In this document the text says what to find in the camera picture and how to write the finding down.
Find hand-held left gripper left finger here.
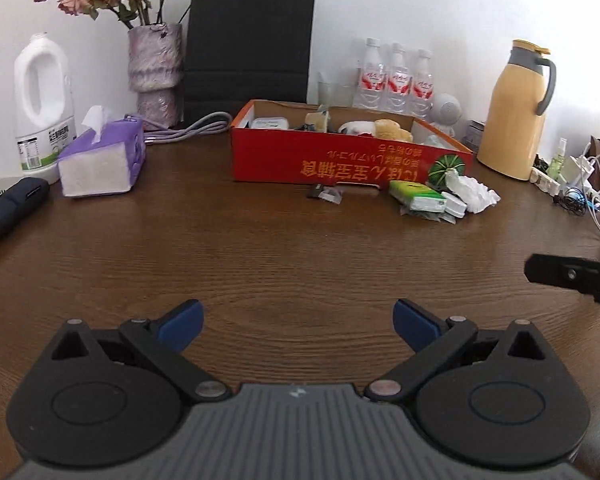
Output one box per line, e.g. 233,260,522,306
50,299,232,403

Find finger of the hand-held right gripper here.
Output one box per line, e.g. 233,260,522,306
524,254,600,305

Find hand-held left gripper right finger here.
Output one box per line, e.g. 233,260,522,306
365,298,548,403

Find clear plastic bag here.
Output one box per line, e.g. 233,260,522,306
442,167,501,213

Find small white packet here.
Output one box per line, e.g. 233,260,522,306
441,191,468,219

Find green tissue packet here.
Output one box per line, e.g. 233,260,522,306
388,180,448,213

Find small clear wrapper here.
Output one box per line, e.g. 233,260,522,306
307,184,343,206

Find red cardboard box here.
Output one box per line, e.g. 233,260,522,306
230,100,475,184

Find white and yellow plush sheep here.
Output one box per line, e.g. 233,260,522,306
337,119,415,143

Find black earphones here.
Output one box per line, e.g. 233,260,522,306
554,187,588,216

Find white power strip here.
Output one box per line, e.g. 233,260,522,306
530,167,565,197

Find small green spray bottle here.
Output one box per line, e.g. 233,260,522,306
547,137,568,183

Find yellow thermos jug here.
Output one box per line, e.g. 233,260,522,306
476,39,557,181

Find small metal tin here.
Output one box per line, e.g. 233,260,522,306
462,120,487,150

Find purple tissue pack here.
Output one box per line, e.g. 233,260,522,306
57,105,147,197

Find white astronaut speaker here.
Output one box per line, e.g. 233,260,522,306
427,92,463,137

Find dark blue case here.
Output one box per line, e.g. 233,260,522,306
0,176,51,247

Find water bottle with red label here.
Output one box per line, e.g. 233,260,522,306
352,37,387,111
380,42,413,113
407,49,436,120

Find white detergent jug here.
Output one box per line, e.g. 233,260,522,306
14,32,77,183

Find clear glass cup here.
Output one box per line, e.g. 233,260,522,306
317,72,356,108

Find mottled stone vase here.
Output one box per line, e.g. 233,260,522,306
127,22,184,128

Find black paper bag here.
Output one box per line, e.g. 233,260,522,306
182,0,317,122

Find white charger with cables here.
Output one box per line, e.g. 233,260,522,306
570,135,600,241

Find lilac cable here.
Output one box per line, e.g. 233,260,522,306
142,112,231,146

